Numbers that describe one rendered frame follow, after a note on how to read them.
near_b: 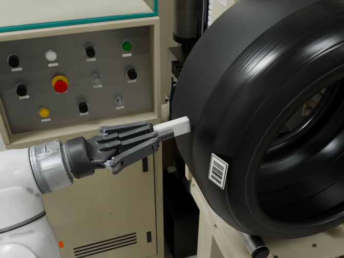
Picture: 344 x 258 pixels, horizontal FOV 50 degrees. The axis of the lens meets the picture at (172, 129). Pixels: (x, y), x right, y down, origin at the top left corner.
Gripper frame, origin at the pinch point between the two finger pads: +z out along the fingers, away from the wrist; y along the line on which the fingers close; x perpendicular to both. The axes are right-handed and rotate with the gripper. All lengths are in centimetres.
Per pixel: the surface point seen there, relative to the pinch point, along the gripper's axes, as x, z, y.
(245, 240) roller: 34.7, 12.1, -6.4
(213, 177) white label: 6.6, 4.2, -9.6
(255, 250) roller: 34.2, 12.9, -10.0
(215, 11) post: -6.5, 25.5, 35.8
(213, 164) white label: 3.6, 4.6, -9.1
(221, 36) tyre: -13.1, 14.3, 6.6
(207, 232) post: 77, 14, 30
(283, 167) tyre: 36, 35, 13
